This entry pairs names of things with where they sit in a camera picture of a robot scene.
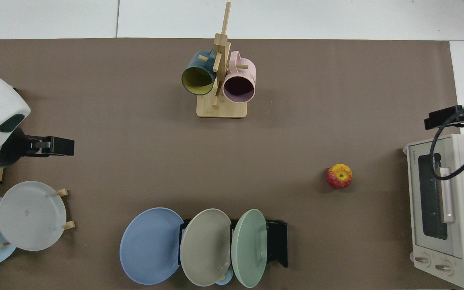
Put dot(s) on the pink mug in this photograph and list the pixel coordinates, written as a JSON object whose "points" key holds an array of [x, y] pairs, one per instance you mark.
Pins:
{"points": [[238, 86]]}

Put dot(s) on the black dish rack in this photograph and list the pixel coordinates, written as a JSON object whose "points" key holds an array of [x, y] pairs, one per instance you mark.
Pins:
{"points": [[277, 243]]}

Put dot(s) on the beige plate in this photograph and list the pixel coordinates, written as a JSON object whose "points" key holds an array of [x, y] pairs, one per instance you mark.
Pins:
{"points": [[205, 247]]}

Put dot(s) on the brown table cloth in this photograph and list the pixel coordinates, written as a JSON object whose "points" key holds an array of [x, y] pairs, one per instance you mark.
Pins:
{"points": [[135, 161]]}

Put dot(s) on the dark teal mug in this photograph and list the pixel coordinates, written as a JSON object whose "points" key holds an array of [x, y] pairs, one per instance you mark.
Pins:
{"points": [[197, 78]]}

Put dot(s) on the wooden plate rack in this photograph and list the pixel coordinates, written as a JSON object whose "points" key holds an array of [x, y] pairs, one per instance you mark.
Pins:
{"points": [[69, 225]]}

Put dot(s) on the small blue round thing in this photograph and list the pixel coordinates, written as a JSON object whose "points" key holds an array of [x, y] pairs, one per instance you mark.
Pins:
{"points": [[225, 278]]}

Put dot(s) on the red yellow apple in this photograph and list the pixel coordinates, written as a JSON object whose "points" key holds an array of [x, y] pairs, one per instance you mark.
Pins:
{"points": [[339, 176]]}

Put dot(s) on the pale green plate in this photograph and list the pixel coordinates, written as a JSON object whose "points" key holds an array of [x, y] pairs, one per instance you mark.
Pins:
{"points": [[248, 247]]}

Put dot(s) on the wooden cup stand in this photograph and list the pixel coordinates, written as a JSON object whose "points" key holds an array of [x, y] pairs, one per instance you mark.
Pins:
{"points": [[221, 108]]}

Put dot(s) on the grey plate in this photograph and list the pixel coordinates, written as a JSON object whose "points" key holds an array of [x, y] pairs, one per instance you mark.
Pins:
{"points": [[30, 215]]}

